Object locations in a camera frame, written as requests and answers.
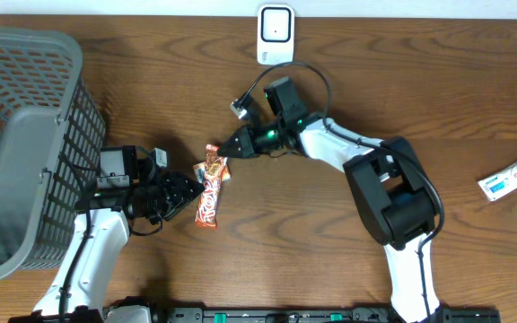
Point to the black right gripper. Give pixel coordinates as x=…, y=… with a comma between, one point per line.
x=247, y=146

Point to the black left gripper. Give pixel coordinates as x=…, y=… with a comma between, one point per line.
x=180, y=193

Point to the orange small carton box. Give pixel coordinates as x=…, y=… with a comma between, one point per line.
x=199, y=170

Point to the red Top chocolate bar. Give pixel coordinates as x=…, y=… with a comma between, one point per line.
x=208, y=202

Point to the white Panadol box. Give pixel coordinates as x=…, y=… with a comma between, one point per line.
x=500, y=184

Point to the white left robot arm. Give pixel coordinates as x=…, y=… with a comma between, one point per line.
x=130, y=183

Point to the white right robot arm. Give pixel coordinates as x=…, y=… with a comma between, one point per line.
x=396, y=201

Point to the white barcode scanner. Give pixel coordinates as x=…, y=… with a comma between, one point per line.
x=275, y=34

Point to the grey plastic basket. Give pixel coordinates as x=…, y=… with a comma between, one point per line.
x=51, y=133

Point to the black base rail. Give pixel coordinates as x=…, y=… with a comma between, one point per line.
x=285, y=315

